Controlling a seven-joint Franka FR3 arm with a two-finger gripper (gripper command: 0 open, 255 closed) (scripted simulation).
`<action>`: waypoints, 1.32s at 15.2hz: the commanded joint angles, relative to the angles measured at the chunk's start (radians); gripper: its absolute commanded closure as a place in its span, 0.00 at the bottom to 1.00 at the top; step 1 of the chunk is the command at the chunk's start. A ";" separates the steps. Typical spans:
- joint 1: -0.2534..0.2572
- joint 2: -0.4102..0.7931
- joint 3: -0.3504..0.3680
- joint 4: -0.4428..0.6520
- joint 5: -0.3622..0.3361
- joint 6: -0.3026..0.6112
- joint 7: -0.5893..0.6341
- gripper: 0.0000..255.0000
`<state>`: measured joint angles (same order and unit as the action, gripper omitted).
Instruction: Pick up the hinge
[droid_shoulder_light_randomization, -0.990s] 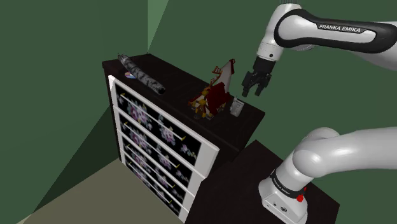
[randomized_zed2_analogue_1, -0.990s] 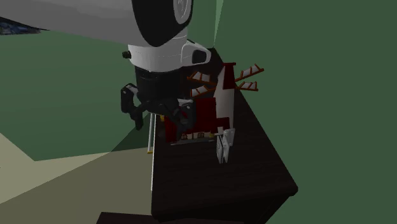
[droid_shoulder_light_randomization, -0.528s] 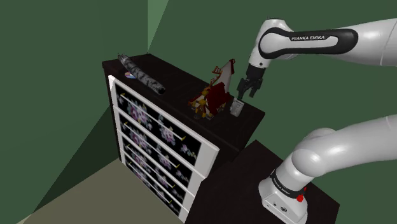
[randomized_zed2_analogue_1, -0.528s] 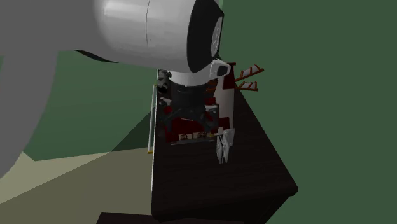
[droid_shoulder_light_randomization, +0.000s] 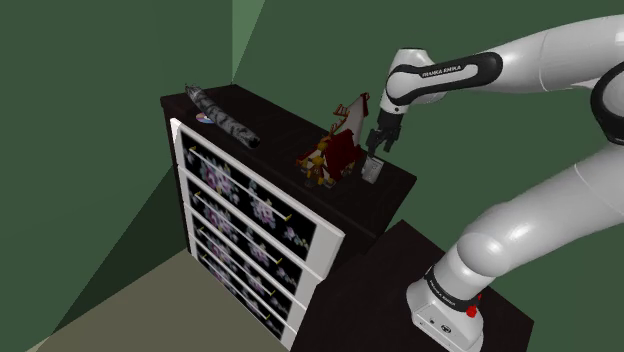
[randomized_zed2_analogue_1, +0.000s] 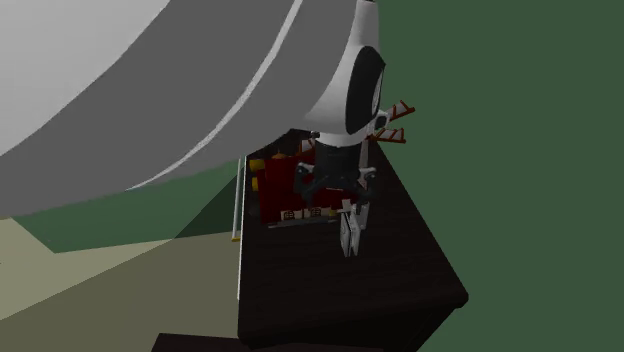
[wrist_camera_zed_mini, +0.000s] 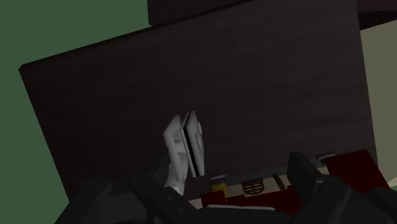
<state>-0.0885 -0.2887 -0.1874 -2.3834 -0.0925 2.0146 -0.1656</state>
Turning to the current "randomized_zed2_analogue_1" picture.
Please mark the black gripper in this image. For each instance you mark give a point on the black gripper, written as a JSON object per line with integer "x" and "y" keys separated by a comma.
{"x": 338, "y": 161}

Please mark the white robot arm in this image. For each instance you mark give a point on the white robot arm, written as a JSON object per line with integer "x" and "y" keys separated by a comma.
{"x": 107, "y": 97}

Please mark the dark brown wooden table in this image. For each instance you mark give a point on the dark brown wooden table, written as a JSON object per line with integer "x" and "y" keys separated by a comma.
{"x": 341, "y": 292}

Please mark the white flat upright block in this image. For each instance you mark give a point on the white flat upright block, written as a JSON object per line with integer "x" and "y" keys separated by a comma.
{"x": 351, "y": 234}

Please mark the red toy house with windmill sails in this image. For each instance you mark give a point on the red toy house with windmill sails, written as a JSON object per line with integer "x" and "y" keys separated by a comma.
{"x": 278, "y": 187}

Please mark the thin white rod, yellow tip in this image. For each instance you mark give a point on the thin white rod, yellow tip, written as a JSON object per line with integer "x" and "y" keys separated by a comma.
{"x": 236, "y": 204}

